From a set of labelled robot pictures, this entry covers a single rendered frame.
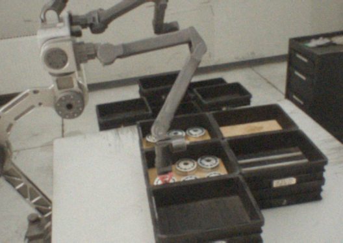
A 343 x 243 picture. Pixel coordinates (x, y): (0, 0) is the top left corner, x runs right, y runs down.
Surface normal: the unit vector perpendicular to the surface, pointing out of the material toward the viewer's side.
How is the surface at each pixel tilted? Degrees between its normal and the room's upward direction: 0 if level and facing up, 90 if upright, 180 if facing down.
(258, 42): 90
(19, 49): 90
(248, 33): 90
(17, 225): 0
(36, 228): 0
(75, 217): 0
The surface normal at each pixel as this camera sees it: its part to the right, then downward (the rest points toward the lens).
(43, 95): 0.24, 0.45
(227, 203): -0.07, -0.88
